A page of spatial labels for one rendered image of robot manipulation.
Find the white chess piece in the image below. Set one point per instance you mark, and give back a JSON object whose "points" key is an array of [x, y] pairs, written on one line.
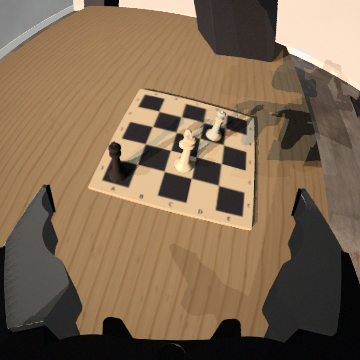
{"points": [[214, 133], [183, 164]]}

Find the cream pawn chess piece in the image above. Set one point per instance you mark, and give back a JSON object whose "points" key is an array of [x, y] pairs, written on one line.
{"points": [[187, 132]]}

